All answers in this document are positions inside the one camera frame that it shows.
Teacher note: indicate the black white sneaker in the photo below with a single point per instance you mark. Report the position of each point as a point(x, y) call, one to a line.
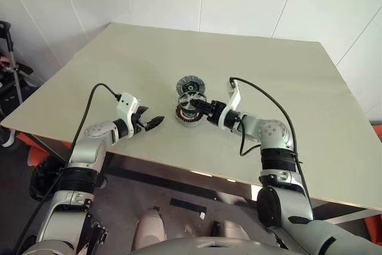
point(7, 138)

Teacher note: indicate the grey robot torso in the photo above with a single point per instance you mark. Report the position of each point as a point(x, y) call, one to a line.
point(209, 247)

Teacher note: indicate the black flat floor strip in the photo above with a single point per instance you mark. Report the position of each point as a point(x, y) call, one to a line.
point(188, 205)

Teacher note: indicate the silver motor cover circuit board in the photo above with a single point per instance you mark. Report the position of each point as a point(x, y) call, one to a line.
point(183, 84)

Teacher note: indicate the beige robot leg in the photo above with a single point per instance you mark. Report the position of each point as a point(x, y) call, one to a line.
point(149, 228)
point(232, 229)

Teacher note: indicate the spoked silver rotor black rim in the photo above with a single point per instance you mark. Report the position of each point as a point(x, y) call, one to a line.
point(185, 101)

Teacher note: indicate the small white tag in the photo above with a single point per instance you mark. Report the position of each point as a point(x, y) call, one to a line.
point(201, 215)

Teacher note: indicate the black round textured object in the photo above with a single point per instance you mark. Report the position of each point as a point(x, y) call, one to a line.
point(41, 180)

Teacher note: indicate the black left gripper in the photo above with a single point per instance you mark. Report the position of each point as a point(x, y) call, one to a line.
point(140, 123)

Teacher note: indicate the silver stator housing copper windings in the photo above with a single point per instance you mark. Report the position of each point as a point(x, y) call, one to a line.
point(191, 122)

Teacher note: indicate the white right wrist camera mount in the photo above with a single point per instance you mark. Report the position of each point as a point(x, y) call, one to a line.
point(234, 99)

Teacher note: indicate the beige right robot leg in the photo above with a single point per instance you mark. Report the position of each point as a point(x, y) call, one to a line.
point(232, 229)

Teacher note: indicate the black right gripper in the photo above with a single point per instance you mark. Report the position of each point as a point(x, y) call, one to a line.
point(216, 111)

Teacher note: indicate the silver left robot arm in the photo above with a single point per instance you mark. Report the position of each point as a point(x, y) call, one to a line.
point(86, 147)

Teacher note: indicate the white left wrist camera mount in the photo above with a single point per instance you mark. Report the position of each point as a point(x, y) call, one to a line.
point(126, 101)

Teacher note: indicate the black robot hip mechanism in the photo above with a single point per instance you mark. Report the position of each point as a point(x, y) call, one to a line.
point(97, 237)

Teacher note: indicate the beige left robot leg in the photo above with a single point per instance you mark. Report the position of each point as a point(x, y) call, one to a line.
point(149, 228)

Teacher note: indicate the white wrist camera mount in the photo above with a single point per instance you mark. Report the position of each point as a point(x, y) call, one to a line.
point(234, 99)
point(126, 101)

